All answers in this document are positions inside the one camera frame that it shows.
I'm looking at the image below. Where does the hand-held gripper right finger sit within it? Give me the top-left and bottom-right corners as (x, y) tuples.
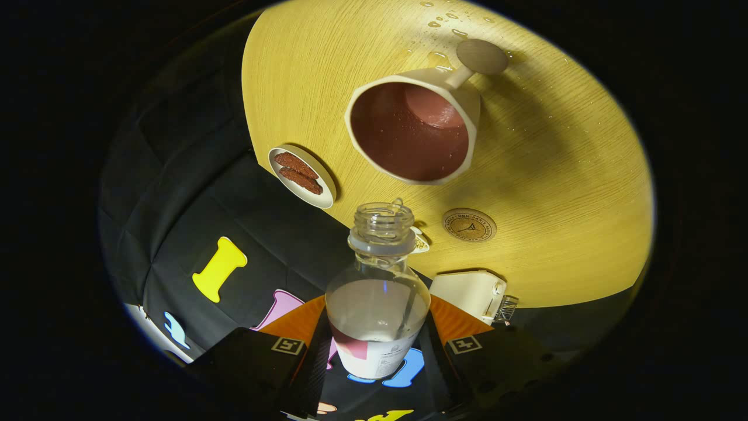
(418, 294), (565, 413)

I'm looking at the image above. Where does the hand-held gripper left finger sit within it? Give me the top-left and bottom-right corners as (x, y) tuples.
(187, 294), (334, 419)

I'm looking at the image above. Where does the clear plastic juice bottle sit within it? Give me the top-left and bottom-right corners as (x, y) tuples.
(325, 199), (432, 379)

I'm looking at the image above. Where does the round cork coaster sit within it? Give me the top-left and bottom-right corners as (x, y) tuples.
(442, 208), (497, 243)

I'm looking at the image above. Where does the cream cup with wooden handle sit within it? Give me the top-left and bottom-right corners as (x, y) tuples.
(345, 39), (509, 186)

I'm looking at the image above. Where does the white toaster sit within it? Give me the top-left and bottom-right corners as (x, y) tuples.
(430, 270), (508, 326)

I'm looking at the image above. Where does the white round plate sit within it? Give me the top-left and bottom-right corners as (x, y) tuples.
(268, 144), (337, 210)

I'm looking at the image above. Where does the red meat piece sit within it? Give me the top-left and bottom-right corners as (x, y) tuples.
(273, 152), (320, 180)
(278, 167), (324, 196)

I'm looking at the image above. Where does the wooden table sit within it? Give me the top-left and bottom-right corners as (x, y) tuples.
(241, 0), (654, 309)

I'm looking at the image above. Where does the wire mesh basket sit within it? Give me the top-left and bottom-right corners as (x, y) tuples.
(494, 295), (520, 325)

